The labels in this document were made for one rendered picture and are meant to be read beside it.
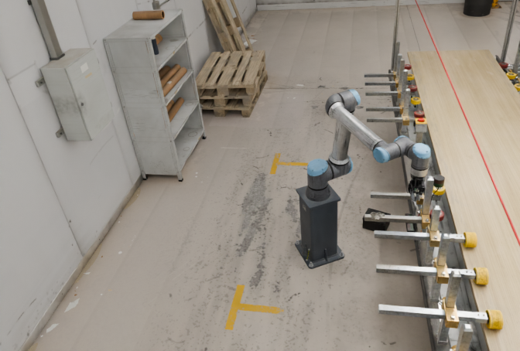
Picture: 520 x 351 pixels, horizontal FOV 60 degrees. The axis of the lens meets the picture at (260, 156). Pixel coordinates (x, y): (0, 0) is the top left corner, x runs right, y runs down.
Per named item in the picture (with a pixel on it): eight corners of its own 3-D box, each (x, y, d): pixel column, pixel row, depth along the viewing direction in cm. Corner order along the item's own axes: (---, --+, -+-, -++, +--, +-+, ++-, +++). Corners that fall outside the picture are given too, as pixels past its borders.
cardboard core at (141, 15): (131, 12, 430) (160, 11, 424) (135, 10, 437) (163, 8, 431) (133, 21, 435) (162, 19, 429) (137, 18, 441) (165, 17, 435)
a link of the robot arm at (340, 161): (322, 171, 340) (331, 88, 289) (341, 164, 345) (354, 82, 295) (333, 184, 330) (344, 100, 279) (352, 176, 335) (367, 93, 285)
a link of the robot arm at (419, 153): (422, 140, 243) (435, 148, 235) (419, 158, 250) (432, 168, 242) (408, 144, 240) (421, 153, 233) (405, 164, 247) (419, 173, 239)
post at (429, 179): (419, 240, 280) (427, 178, 253) (418, 236, 282) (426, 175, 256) (424, 240, 279) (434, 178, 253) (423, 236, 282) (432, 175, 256)
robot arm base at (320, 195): (311, 204, 327) (311, 193, 321) (301, 189, 342) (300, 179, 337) (335, 197, 331) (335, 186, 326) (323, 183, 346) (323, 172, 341)
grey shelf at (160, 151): (142, 180, 478) (102, 39, 394) (172, 137, 551) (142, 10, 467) (182, 182, 469) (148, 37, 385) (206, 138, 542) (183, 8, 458)
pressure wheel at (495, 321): (490, 313, 194) (484, 306, 201) (489, 331, 194) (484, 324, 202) (504, 314, 192) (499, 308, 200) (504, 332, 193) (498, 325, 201)
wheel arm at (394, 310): (378, 314, 206) (378, 309, 204) (378, 308, 209) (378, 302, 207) (495, 324, 196) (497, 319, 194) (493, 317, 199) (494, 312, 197)
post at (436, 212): (423, 271, 260) (433, 208, 233) (422, 267, 262) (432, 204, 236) (430, 272, 259) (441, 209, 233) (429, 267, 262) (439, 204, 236)
